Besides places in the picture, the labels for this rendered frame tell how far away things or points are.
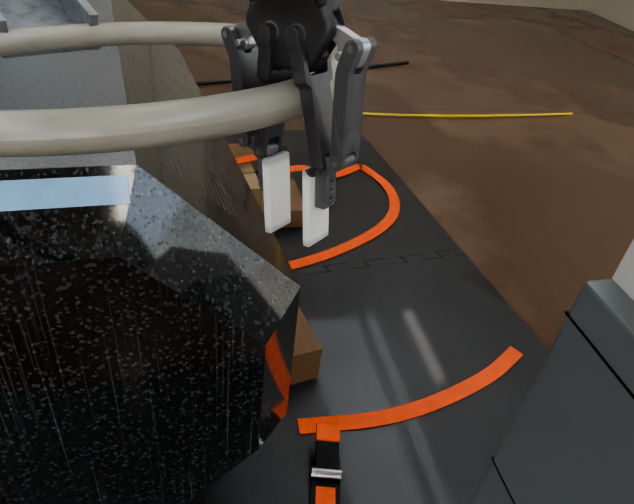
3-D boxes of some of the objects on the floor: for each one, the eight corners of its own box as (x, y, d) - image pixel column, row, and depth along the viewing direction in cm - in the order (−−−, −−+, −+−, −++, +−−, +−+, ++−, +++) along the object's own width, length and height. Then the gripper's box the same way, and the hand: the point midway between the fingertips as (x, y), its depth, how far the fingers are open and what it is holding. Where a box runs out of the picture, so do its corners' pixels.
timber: (318, 378, 153) (323, 348, 146) (278, 388, 148) (280, 358, 141) (281, 308, 174) (284, 279, 167) (245, 315, 170) (246, 286, 163)
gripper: (425, -68, 36) (397, 244, 48) (241, -66, 45) (255, 198, 57) (365, -71, 31) (350, 280, 43) (170, -68, 40) (202, 223, 51)
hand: (296, 200), depth 48 cm, fingers closed on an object, 4 cm apart
